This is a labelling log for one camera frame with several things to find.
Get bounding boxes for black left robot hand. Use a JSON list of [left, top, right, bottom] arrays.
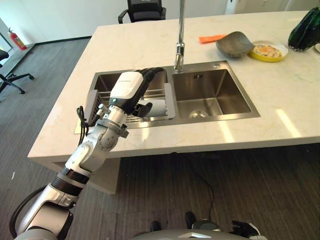
[[108, 66, 166, 118]]

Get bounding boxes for black office chair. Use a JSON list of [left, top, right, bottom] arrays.
[[117, 0, 167, 24]]

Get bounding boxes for grey robot torso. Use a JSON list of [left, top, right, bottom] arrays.
[[132, 219, 241, 240]]

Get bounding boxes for dark green glass vase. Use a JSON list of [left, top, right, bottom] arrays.
[[287, 6, 320, 52]]

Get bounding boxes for white cup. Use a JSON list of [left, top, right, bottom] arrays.
[[139, 99, 168, 117]]

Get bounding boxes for yellow rimmed plate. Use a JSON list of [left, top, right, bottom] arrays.
[[249, 42, 289, 62]]

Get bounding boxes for black swivel chair base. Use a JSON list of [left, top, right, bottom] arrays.
[[0, 49, 35, 95]]

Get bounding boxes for grey metal bowl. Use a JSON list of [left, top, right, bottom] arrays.
[[215, 31, 256, 59]]

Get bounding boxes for black floor cable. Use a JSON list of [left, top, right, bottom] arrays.
[[172, 152, 215, 220]]

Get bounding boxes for orange cloth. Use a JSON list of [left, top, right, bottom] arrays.
[[198, 34, 227, 44]]

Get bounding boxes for chrome kitchen faucet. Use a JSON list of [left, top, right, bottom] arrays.
[[173, 0, 186, 73]]

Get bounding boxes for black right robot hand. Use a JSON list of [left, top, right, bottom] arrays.
[[231, 219, 261, 238]]

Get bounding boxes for red fire extinguisher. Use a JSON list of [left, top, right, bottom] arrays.
[[7, 27, 28, 51]]

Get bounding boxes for stainless steel double sink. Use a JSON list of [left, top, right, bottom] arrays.
[[74, 61, 261, 135]]

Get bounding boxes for grey dish drying rack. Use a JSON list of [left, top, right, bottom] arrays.
[[84, 82, 177, 123]]

